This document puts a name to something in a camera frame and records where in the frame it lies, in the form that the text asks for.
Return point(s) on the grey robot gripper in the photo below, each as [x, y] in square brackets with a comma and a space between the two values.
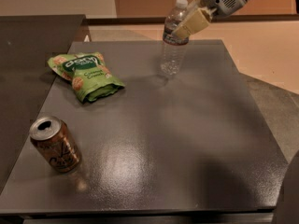
[221, 1]

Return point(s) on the clear plastic water bottle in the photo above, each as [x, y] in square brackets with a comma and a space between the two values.
[173, 48]

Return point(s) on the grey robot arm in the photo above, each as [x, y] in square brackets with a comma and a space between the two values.
[200, 13]

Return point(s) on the green rice chip bag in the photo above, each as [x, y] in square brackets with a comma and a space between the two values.
[87, 73]

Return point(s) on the orange soda can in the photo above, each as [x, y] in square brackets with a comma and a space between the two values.
[52, 139]

